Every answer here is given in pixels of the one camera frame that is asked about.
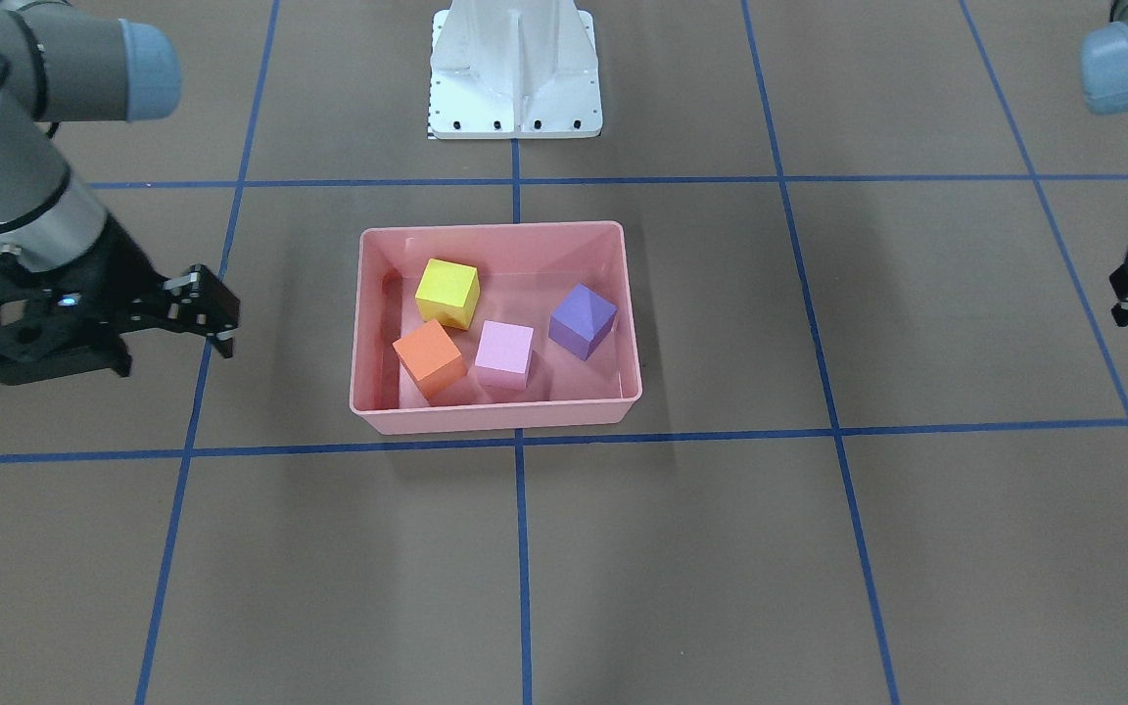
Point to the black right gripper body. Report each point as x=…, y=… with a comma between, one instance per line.
x=119, y=272

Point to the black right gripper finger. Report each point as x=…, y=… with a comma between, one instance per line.
x=204, y=306

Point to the orange foam block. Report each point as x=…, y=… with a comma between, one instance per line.
x=431, y=358

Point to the yellow foam block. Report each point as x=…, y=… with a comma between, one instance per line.
x=448, y=293

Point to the pink foam block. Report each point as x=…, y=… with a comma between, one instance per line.
x=503, y=355

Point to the purple foam block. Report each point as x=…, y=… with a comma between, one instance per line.
x=581, y=322

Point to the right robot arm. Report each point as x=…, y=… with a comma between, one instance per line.
x=59, y=65

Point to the pink plastic bin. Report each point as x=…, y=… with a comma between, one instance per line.
x=552, y=342

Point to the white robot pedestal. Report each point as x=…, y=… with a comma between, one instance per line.
x=503, y=70

